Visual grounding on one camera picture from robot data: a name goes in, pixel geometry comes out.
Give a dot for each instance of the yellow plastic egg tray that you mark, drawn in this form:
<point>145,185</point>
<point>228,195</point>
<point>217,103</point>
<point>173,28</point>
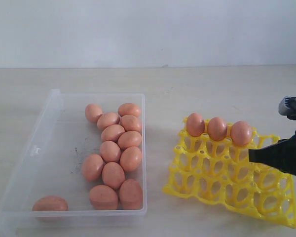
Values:
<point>217,172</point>

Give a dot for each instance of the brown egg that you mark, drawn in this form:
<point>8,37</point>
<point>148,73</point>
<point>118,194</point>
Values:
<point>129,139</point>
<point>129,109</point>
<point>113,175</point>
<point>131,195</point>
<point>195,125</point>
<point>217,128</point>
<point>50,203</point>
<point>241,133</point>
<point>110,151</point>
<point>131,123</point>
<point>131,158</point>
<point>103,197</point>
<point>92,167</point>
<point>93,112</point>
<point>108,119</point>
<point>112,133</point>

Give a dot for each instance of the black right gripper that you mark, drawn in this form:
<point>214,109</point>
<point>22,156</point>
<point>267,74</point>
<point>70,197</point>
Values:
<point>281,156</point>

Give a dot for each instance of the clear plastic storage box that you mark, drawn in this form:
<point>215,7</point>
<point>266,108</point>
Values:
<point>51,166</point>

